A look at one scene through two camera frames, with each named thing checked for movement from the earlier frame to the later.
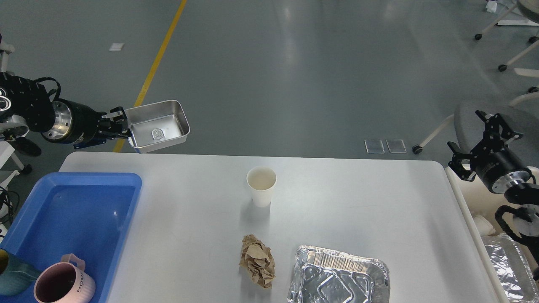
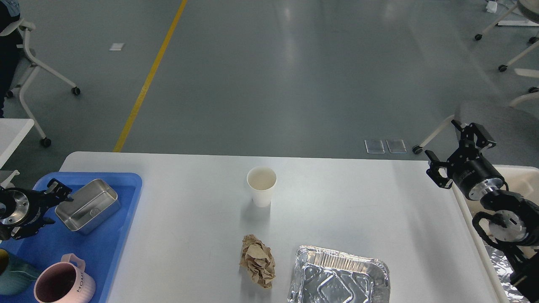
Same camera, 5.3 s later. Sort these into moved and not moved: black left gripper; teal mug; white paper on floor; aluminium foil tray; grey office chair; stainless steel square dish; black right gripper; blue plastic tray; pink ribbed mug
Moved: black left gripper; stainless steel square dish; black right gripper
Not moved: teal mug; grey office chair; pink ribbed mug; white paper on floor; aluminium foil tray; blue plastic tray
